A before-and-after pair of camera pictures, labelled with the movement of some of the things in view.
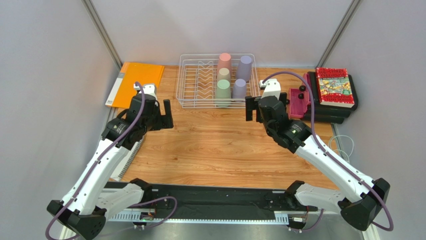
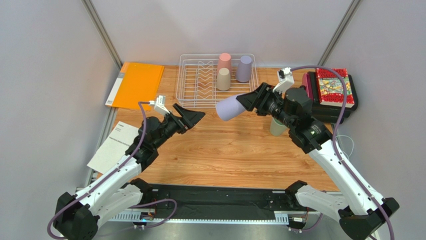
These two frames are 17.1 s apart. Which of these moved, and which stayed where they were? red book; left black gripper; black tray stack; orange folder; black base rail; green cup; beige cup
Moved: green cup; left black gripper
Stayed: black base rail; beige cup; black tray stack; orange folder; red book
